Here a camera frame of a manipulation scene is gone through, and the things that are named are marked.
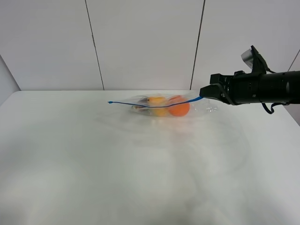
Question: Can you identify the purple eggplant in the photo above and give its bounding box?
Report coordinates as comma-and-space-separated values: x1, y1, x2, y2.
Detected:
131, 97, 152, 115

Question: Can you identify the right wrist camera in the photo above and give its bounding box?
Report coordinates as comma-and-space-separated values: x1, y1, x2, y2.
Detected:
241, 45, 269, 74

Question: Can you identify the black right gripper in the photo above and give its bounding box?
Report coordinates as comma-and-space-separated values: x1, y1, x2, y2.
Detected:
199, 74, 232, 103

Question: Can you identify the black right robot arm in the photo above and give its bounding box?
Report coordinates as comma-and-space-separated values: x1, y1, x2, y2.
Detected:
200, 71, 300, 105

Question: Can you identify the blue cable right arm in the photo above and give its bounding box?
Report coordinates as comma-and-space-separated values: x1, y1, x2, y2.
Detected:
262, 102, 290, 115

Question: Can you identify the orange fruit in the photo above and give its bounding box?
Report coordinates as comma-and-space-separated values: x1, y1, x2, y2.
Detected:
167, 95, 190, 117

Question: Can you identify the clear zip bag blue seal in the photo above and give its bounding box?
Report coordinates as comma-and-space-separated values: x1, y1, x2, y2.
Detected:
108, 92, 218, 118

